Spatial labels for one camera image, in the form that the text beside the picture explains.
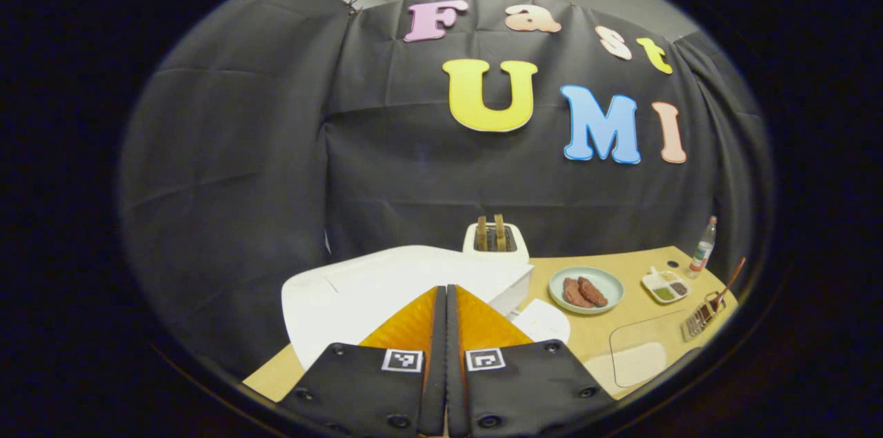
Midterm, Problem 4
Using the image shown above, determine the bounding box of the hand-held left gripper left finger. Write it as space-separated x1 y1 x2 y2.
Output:
279 285 448 438

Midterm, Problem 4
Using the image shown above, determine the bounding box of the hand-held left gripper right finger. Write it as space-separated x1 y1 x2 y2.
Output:
447 284 615 438

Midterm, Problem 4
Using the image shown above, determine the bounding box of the white rice cooker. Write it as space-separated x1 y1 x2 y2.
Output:
281 245 572 371

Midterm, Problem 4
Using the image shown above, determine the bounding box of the white rice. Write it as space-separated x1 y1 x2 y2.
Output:
614 343 667 387

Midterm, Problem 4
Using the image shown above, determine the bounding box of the metal wire chopstick holder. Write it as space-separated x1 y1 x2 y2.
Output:
681 290 726 342

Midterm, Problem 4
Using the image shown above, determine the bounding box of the white toaster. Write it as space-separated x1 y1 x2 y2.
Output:
462 221 530 265

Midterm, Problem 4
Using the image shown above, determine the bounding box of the reddish brown meat piece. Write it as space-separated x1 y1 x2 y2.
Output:
577 276 609 307
563 277 595 308

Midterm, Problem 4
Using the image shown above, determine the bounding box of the pale green plate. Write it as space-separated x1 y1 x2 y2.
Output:
548 266 625 315

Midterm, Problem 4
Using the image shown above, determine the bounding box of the white divided dish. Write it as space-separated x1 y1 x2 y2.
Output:
641 266 692 304

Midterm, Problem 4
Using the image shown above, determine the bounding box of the clear water bottle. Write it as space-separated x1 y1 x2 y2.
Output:
687 215 718 279

